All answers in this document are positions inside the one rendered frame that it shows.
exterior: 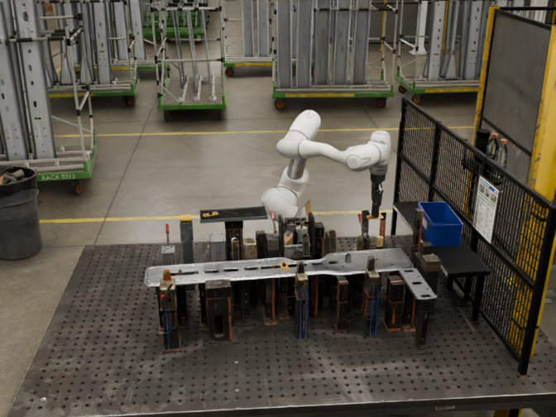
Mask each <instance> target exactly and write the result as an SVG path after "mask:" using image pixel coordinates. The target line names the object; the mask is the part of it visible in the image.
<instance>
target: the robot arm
mask: <svg viewBox="0 0 556 417"><path fill-rule="evenodd" d="M319 127H320V117H319V115H318V114H317V113H316V112H315V111H312V110H306V111H304V112H302V113H301V114H300V115H299V116H298V117H297V118H296V119H295V121H294V122H293V124H292V126H291V127H290V130H289V132H288V133H287V134H286V136H285V137H284V139H281V140H280V141H279V142H278V143H277V146H276V150H277V152H278V153H279V154H280V155H281V156H283V157H285V158H289V159H290V162H289V166H287V167H286V168H285V169H284V172H283V174H282V176H281V178H280V183H279V184H278V186H277V188H272V189H269V190H267V191H266V192H265V193H264V194H263V195H262V197H261V205H262V206H265V207H266V211H267V213H268V214H269V215H270V216H271V211H274V212H275V218H276V221H277V222H278V221H279V214H282V216H283V219H284V222H285V218H291V217H293V218H298V217H301V218H304V217H308V216H307V215H306V213H305V207H304V206H303V207H301V208H298V207H297V206H296V202H297V199H298V198H299V197H300V196H301V194H302V193H303V191H304V188H305V187H306V185H307V183H308V181H309V173H308V171H307V170H306V169H305V163H306V160H307V158H309V157H313V156H327V157H328V158H330V159H332V160H334V161H336V162H340V163H344V164H347V167H348V168H349V169H350V170H354V171H362V170H366V169H368V168H369V171H370V172H371V176H370V180H371V200H372V207H371V215H372V217H373V218H379V208H380V206H381V199H382V194H383V189H381V188H382V184H381V182H383V181H385V179H386V173H387V169H388V160H389V158H390V154H391V137H390V134H389V133H388V132H385V131H374V132H373V133H372V135H371V138H370V141H369V142H368V143H367V144H366V145H360V146H351V147H349V148H348V149H347V150H346V151H339V150H337V149H335V148H334V147H332V146H330V145H327V144H323V143H318V142H314V139H315V137H316V135H317V133H318V131H319Z"/></svg>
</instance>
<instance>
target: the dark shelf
mask: <svg viewBox="0 0 556 417"><path fill-rule="evenodd" d="M419 202H427V201H426V200H424V201H410V202H396V203H393V205H392V207H393V208H394V209H395V211H396V212H397V213H398V214H399V215H400V216H401V218H402V219H403V220H404V222H405V223H406V224H407V226H408V227H409V228H410V230H411V231H412V232H413V228H414V223H415V209H418V208H419ZM413 233H414V232H413ZM420 242H427V239H426V237H425V236H424V234H423V233H421V240H420ZM432 254H436V255H437V257H438V258H439V259H440V261H441V267H440V268H441V269H442V270H443V272H444V273H445V274H446V276H447V277H448V278H458V277H469V276H489V275H490V273H491V271H490V269H489V268H488V267H487V266H486V265H485V264H484V263H483V262H482V261H481V260H480V258H479V257H478V256H477V255H476V254H475V253H474V252H473V251H472V250H471V249H470V247H469V246H468V245H467V244H466V243H465V242H464V241H463V240H462V239H461V240H460V246H448V247H433V250H432Z"/></svg>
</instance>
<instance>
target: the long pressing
mask: <svg viewBox="0 0 556 417"><path fill-rule="evenodd" d="M347 253H350V254H351V256H352V260H351V262H350V263H346V262H345V256H346V254H347ZM370 255H373V256H374V257H375V259H378V260H376V262H375V267H374V268H375V269H376V271H377V273H382V272H392V271H398V270H399V269H410V268H414V265H413V264H412V262H411V261H410V259H409V258H408V257H407V255H406V254H405V253H404V252H403V251H402V250H401V249H400V248H388V249H376V250H365V251H353V252H331V253H329V254H327V255H326V256H324V257H323V258H321V259H316V260H304V263H305V264H306V265H307V266H305V267H304V270H305V272H306V274H307V276H314V275H333V276H349V275H360V274H365V271H366V267H367V258H368V257H369V256H370ZM280 261H286V262H287V265H297V261H293V260H291V259H288V258H285V257H275V258H263V259H251V260H240V261H217V262H205V263H194V264H182V265H170V266H151V267H148V268H147V269H146V271H145V278H144V286H146V287H160V279H161V278H163V270H164V269H169V270H170V273H171V274H172V273H177V276H172V277H174V278H175V285H194V284H205V281H206V280H218V279H230V281H239V280H260V279H270V278H282V277H293V276H295V272H296V267H289V270H281V268H274V269H261V267H263V266H280ZM331 261H337V262H338V264H329V262H331ZM320 262H321V263H323V265H318V266H313V265H312V263H320ZM259 263H261V264H259ZM392 265H393V266H392ZM252 267H257V268H258V270H250V271H244V268H252ZM327 267H328V268H327ZM179 269H181V270H182V273H185V272H196V271H197V272H198V274H195V275H184V274H183V275H179ZM229 269H238V271H229V272H225V271H224V270H229ZM205 271H218V272H217V273H206V274H205V273H204V272H205ZM172 277H171V278H172ZM180 278H181V279H180Z"/></svg>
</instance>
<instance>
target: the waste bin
mask: <svg viewBox="0 0 556 417"><path fill-rule="evenodd" d="M37 179H38V175H37V173H36V171H35V170H33V169H30V168H26V167H22V166H14V165H4V166H0V258H2V259H4V260H21V259H25V258H28V257H30V256H34V255H35V254H37V253H38V252H39V251H40V250H41V248H42V240H41V228H40V222H39V213H38V204H40V203H41V197H40V190H39V185H38V182H37Z"/></svg>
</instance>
